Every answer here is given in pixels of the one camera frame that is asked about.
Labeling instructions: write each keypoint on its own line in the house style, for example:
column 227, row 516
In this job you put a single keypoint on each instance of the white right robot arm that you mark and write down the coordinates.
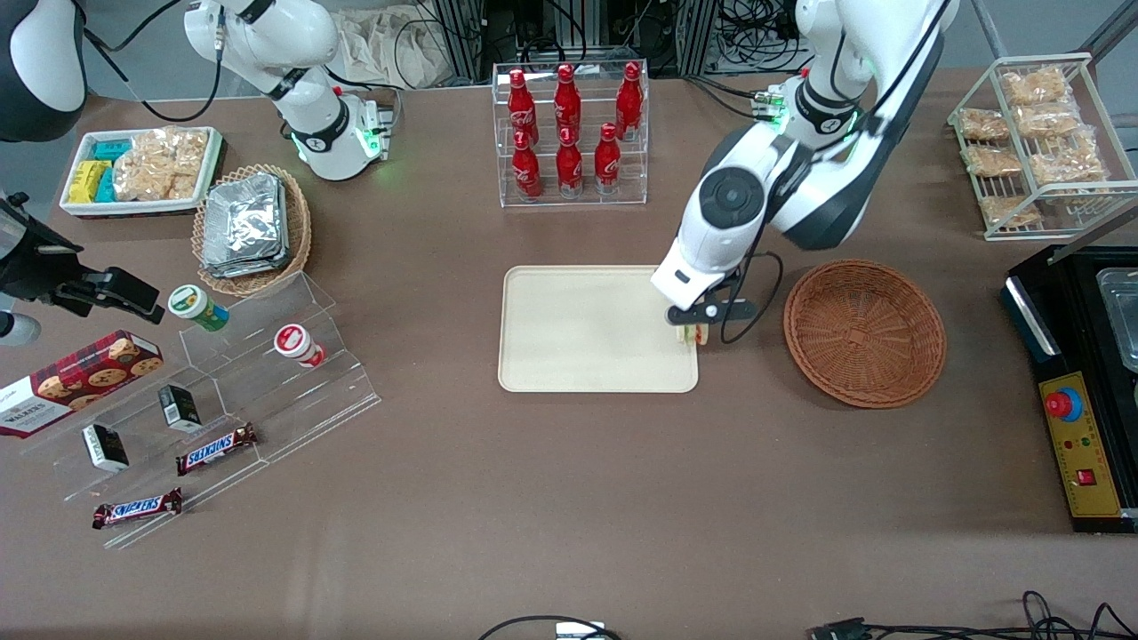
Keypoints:
column 293, row 44

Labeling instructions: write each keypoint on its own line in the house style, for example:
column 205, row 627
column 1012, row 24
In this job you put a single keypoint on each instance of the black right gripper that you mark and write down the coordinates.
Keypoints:
column 34, row 267

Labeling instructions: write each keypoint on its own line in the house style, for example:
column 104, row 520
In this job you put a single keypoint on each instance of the green lidded snack cup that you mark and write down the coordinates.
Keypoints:
column 196, row 306

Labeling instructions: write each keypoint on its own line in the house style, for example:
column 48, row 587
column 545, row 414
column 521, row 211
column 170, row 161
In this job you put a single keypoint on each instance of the red emergency stop button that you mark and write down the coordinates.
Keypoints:
column 1062, row 404

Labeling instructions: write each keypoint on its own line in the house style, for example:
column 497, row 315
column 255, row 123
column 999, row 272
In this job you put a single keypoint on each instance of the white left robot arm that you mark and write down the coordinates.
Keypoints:
column 845, row 44

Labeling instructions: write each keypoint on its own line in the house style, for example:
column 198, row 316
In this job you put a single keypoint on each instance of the yellow snack packet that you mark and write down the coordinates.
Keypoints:
column 86, row 182

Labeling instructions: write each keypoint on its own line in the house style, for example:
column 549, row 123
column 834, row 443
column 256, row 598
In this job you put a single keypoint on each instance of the small black box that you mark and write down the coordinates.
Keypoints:
column 105, row 447
column 180, row 409

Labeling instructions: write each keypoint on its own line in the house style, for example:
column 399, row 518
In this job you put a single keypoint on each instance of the grey cylinder at right gripper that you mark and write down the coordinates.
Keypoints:
column 18, row 329

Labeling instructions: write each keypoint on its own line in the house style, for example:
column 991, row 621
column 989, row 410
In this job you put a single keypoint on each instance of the clear bag of crackers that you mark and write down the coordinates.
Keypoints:
column 160, row 164

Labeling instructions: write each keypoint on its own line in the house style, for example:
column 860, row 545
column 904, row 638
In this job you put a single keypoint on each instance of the yellow control panel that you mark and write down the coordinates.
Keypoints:
column 1089, row 444

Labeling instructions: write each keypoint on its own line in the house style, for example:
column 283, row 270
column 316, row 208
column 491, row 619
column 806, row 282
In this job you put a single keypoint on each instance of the tartan Walkers cookie box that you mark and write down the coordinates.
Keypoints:
column 80, row 378

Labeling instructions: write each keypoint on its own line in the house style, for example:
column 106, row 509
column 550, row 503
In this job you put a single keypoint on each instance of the white rectangular snack tray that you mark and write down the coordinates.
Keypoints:
column 76, row 206

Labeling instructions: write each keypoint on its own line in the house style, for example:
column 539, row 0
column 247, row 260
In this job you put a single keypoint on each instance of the clear bagged fried snack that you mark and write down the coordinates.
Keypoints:
column 1036, row 86
column 984, row 124
column 1011, row 212
column 993, row 161
column 1067, row 162
column 1047, row 120

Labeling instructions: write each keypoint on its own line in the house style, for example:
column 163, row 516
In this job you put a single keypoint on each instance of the beige plastic serving tray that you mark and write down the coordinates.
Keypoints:
column 587, row 329

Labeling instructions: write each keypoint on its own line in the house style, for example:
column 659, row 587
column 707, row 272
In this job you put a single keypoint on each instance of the clear acrylic bottle rack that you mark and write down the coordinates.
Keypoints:
column 591, row 191

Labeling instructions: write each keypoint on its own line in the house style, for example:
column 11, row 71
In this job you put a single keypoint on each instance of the aluminium frame post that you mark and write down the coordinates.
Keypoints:
column 695, row 36
column 462, row 40

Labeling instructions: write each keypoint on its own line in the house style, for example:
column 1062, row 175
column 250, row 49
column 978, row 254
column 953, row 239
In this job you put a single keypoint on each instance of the round brown wicker basket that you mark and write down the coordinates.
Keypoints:
column 862, row 333

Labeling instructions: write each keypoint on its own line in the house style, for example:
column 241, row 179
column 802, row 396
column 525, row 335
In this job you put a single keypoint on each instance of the triangular sandwich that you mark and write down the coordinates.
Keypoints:
column 691, row 336

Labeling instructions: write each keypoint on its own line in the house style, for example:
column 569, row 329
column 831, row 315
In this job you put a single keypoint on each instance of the oval light wicker basket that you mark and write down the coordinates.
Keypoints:
column 298, row 231

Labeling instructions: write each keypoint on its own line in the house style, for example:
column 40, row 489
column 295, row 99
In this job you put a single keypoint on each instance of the clear acrylic stepped display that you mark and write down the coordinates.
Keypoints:
column 293, row 400

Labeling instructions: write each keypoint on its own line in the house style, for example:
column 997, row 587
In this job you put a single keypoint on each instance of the black countertop appliance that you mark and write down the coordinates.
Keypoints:
column 1089, row 356

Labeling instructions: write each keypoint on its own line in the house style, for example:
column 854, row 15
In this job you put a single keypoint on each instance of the teal snack packet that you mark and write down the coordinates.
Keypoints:
column 111, row 149
column 106, row 187

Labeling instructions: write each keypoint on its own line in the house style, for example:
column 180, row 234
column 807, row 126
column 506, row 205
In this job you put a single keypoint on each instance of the clear container in appliance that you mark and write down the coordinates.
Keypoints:
column 1122, row 320

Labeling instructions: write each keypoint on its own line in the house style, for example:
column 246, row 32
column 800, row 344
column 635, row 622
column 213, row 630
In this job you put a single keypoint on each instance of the red lidded snack cup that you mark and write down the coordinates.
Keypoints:
column 296, row 343

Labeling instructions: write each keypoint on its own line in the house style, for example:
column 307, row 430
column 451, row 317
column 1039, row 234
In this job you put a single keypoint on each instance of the Snickers chocolate bar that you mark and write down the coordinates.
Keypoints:
column 138, row 508
column 216, row 449

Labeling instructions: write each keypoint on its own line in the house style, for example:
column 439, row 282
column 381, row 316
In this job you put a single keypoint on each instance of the beige crumpled cloth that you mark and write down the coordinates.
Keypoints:
column 391, row 44

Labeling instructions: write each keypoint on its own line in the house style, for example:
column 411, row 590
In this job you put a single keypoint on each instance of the silver foil wrapped packet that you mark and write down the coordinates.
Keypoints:
column 244, row 213
column 240, row 265

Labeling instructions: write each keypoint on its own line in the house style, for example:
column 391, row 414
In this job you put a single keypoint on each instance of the red cola bottle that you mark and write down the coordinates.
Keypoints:
column 569, row 164
column 522, row 107
column 526, row 169
column 607, row 162
column 567, row 102
column 629, row 100

